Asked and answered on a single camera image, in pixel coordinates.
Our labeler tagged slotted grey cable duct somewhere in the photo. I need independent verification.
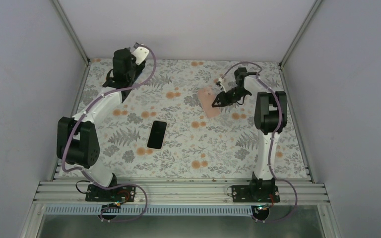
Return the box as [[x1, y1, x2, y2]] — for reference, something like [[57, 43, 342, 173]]
[[44, 204, 253, 217]]

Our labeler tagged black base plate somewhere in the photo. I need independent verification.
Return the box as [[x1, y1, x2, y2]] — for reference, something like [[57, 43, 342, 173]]
[[85, 184, 136, 203], [231, 185, 281, 203]]

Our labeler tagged phone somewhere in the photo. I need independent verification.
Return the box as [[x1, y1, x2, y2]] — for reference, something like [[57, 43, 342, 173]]
[[147, 120, 168, 150]]

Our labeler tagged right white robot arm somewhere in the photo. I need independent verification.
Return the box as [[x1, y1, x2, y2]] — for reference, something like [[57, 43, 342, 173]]
[[208, 67, 287, 203]]

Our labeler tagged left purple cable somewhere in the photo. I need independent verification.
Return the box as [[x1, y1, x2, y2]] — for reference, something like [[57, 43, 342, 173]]
[[61, 43, 157, 223]]

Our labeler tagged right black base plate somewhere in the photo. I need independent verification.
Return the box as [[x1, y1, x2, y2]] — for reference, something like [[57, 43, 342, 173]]
[[231, 185, 281, 203]]

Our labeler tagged pink phone case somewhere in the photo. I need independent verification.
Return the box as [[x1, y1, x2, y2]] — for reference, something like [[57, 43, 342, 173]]
[[197, 87, 221, 119]]

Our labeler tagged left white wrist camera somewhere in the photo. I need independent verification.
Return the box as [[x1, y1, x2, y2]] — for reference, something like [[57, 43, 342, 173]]
[[131, 46, 149, 65]]

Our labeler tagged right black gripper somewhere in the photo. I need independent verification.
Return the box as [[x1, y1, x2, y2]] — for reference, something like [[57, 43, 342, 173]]
[[212, 86, 250, 107]]

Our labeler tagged floral table mat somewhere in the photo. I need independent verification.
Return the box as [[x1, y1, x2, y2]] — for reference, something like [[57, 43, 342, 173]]
[[58, 58, 310, 179]]

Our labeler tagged aluminium rail frame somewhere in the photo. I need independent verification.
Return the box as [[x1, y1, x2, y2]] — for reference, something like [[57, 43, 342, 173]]
[[33, 178, 330, 205]]

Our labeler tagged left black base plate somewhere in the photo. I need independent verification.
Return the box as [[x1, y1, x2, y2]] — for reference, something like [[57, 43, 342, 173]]
[[85, 184, 136, 203]]

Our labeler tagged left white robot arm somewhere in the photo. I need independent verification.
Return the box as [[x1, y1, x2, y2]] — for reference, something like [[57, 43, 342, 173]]
[[57, 44, 156, 201]]

